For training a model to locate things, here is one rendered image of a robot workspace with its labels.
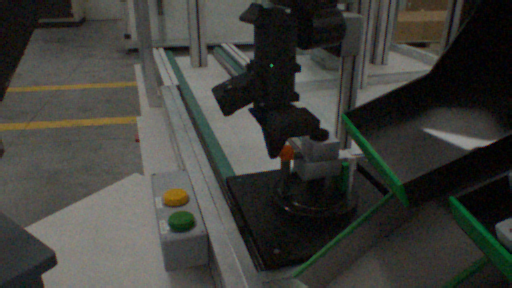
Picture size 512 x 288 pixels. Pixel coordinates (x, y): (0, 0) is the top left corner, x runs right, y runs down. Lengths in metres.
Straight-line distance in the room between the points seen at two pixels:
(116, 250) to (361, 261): 0.47
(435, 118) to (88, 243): 0.65
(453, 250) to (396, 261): 0.06
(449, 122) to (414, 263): 0.15
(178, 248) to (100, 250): 0.20
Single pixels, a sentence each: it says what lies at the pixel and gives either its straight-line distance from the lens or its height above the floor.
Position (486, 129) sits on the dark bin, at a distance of 0.37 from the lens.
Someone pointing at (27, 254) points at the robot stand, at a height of 1.06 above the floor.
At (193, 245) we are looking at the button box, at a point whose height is 0.94.
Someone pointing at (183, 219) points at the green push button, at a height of 0.97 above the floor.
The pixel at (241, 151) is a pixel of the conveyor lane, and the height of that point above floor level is 0.92.
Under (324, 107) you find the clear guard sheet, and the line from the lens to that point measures 0.97.
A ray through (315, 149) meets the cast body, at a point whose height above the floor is 1.08.
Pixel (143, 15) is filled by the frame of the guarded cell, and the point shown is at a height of 1.15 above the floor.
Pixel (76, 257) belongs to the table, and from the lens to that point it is 0.82.
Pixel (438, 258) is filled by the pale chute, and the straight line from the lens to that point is 0.45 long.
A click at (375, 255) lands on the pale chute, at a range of 0.49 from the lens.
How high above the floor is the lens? 1.36
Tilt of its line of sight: 26 degrees down
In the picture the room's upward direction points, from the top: straight up
